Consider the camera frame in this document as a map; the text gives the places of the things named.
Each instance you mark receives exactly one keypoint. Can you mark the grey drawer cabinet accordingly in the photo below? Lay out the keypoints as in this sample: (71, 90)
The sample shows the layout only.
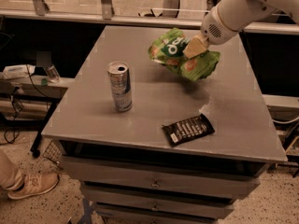
(123, 160)

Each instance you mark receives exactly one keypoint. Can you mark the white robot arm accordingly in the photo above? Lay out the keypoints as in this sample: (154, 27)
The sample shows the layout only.
(249, 11)

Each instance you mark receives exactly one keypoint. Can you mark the black snack bar wrapper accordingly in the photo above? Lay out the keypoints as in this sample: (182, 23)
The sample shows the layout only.
(188, 129)

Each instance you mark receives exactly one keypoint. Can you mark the green rice chip bag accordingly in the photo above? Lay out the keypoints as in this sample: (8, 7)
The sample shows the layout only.
(168, 49)

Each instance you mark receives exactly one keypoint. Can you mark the wire mesh basket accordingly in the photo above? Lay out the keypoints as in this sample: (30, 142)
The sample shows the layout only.
(52, 153)

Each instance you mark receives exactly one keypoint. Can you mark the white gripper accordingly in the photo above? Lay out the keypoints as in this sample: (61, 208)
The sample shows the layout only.
(217, 28)

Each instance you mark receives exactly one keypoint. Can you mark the silver redbull can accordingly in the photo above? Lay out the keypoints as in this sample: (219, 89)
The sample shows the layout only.
(120, 83)

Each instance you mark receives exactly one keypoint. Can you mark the beige trouser leg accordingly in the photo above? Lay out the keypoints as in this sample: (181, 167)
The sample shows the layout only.
(11, 176)

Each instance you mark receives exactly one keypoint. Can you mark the tan sneaker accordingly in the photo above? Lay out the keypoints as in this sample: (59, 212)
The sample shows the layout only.
(35, 185)

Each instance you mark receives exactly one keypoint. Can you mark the low side bench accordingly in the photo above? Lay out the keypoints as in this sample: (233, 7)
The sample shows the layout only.
(33, 88)

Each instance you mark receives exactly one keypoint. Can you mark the white tissue pack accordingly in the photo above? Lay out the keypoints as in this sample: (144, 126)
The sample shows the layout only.
(17, 71)

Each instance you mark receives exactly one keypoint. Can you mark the clear plastic water bottle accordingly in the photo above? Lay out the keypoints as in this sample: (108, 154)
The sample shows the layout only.
(52, 74)

